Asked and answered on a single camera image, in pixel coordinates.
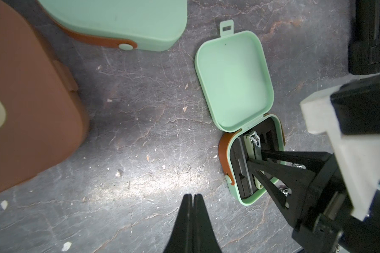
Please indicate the green nail clipper large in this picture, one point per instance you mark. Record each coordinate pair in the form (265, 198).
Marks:
(253, 145)

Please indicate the black plastic tool case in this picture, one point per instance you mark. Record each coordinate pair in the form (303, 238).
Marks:
(364, 50)

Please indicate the green case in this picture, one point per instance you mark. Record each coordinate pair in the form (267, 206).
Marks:
(234, 76)
(127, 25)

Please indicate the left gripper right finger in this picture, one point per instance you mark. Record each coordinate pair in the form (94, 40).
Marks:
(204, 240)

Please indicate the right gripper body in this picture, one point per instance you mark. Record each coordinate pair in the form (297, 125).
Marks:
(326, 220)

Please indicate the brown case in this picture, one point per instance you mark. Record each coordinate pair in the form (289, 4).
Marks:
(42, 119)

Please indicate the nail file right case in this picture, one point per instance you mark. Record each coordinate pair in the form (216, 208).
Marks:
(245, 177)

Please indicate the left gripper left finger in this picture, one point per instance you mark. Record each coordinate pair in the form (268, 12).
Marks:
(181, 240)

